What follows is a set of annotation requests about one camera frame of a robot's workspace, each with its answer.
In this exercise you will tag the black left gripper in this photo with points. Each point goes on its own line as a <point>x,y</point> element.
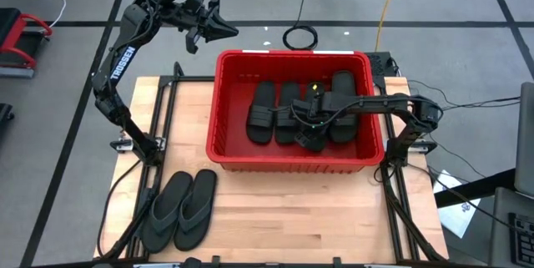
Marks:
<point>196,23</point>

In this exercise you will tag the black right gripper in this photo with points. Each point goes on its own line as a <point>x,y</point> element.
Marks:
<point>313,111</point>

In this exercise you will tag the black slide sandal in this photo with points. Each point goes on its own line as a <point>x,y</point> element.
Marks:
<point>310,142</point>
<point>283,92</point>
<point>344,84</point>
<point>260,113</point>

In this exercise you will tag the black flip-flop sandal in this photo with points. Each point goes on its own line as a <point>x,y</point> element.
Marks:
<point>164,213</point>
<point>196,209</point>

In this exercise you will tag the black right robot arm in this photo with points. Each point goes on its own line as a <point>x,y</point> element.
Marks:
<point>375,104</point>

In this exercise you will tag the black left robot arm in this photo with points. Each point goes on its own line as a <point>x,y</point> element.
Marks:
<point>123,63</point>

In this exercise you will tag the red plastic bin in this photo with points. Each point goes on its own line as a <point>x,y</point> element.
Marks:
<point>233,151</point>

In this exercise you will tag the short white tape strip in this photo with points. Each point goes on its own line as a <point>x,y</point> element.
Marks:
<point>255,51</point>

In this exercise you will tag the long white tape strip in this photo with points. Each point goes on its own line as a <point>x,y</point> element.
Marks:
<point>334,52</point>

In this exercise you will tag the black perforated box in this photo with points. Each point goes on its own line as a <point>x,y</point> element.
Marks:
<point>379,64</point>

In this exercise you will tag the silver base mounting plate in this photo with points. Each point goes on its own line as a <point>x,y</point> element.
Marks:
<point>123,145</point>
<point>426,147</point>

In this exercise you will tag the white paper sheet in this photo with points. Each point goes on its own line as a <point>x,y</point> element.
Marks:
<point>454,213</point>

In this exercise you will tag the black desk beam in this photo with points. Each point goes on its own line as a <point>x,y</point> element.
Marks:
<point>471,188</point>

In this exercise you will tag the red and black cart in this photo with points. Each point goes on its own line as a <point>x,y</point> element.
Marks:
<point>16,42</point>

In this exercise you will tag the grey monitor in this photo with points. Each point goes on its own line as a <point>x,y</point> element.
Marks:
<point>526,143</point>

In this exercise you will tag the grey desk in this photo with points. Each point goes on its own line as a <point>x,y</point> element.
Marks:
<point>505,234</point>

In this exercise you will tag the black keyboard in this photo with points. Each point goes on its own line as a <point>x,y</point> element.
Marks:
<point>523,239</point>

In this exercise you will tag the black aluminium frame rail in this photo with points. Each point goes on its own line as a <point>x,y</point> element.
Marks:
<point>390,201</point>
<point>150,178</point>

